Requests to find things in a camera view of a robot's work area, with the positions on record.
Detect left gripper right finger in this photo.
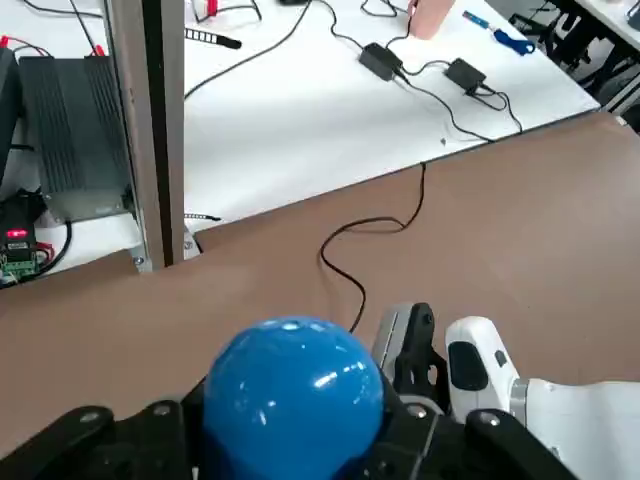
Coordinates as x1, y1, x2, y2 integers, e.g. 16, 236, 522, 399
379, 397, 584, 480

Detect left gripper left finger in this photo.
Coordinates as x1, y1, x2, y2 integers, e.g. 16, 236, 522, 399
0, 382, 207, 480

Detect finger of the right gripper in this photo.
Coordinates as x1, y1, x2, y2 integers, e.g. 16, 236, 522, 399
393, 348, 452, 410
373, 301, 437, 374

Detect blue desk lamp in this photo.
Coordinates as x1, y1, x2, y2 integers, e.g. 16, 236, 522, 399
201, 314, 387, 474

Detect black office chair base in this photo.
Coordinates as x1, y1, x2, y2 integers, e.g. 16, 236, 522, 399
509, 0, 640, 109

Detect green terminal board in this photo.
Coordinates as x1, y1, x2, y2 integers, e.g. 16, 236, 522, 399
0, 248, 44, 287

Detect black module with red light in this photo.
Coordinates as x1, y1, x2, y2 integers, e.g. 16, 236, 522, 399
0, 197, 42, 251

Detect black power adapter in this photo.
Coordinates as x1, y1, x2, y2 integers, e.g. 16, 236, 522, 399
358, 42, 405, 81
444, 58, 487, 95

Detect blue usb stick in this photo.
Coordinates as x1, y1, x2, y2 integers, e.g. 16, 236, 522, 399
492, 27, 537, 56

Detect black marked strip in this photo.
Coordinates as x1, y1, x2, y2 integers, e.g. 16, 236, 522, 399
183, 27, 243, 50

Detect black lamp power cord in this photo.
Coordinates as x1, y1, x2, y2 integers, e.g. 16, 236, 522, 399
319, 162, 428, 334

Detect black adapter cable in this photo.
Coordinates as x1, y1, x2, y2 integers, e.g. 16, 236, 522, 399
397, 69, 496, 144
402, 59, 451, 81
329, 0, 374, 51
469, 87, 524, 135

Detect long black power cable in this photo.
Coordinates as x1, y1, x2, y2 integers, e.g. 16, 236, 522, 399
183, 0, 315, 99

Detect aluminium frame post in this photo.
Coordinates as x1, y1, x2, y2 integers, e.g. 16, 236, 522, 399
107, 0, 201, 275

